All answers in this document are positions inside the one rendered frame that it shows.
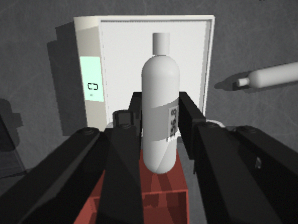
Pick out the white digital scale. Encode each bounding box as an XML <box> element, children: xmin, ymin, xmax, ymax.
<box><xmin>74</xmin><ymin>15</ymin><xmax>215</xmax><ymax>132</ymax></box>

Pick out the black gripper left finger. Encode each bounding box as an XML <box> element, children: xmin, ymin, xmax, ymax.
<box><xmin>0</xmin><ymin>92</ymin><xmax>144</xmax><ymax>224</ymax></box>

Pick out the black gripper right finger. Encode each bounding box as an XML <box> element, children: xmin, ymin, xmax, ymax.
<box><xmin>178</xmin><ymin>91</ymin><xmax>298</xmax><ymax>224</ymax></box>

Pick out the red open box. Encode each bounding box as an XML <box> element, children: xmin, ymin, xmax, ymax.
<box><xmin>74</xmin><ymin>148</ymin><xmax>189</xmax><ymax>224</ymax></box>

